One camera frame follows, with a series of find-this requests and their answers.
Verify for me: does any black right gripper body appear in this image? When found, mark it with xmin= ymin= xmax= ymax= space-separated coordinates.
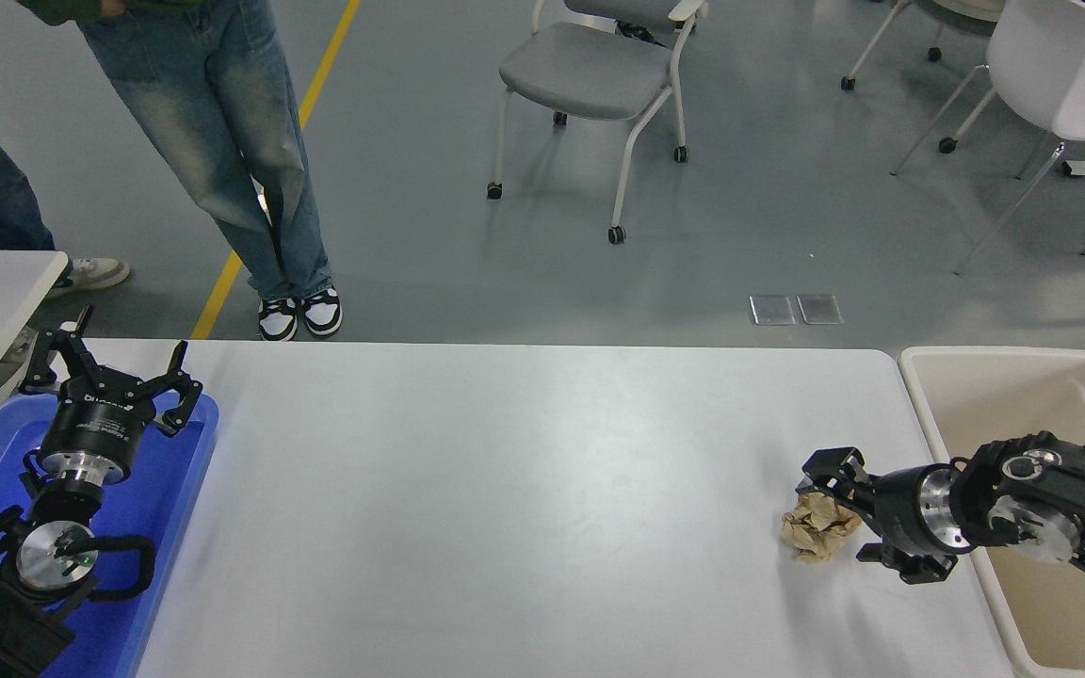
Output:
xmin=867 ymin=464 xmax=935 ymax=558

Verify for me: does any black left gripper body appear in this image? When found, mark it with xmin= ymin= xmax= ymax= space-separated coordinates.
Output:
xmin=40 ymin=377 xmax=151 ymax=464

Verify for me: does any tan paper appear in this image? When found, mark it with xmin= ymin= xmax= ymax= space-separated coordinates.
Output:
xmin=781 ymin=492 xmax=864 ymax=564

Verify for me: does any blue plastic tray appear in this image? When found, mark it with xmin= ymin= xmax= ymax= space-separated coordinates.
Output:
xmin=0 ymin=389 xmax=220 ymax=678

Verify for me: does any large pale plastic bin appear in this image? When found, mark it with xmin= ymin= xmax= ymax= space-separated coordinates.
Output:
xmin=899 ymin=347 xmax=1085 ymax=678

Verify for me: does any white-framed wheeled chair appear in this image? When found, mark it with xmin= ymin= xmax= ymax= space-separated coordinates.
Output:
xmin=839 ymin=0 xmax=1005 ymax=153

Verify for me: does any white plastic shell chair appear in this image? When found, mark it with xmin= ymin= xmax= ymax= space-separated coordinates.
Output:
xmin=891 ymin=0 xmax=1085 ymax=276

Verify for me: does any grey padded wheeled chair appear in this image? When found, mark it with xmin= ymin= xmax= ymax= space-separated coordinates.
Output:
xmin=486 ymin=0 xmax=711 ymax=246

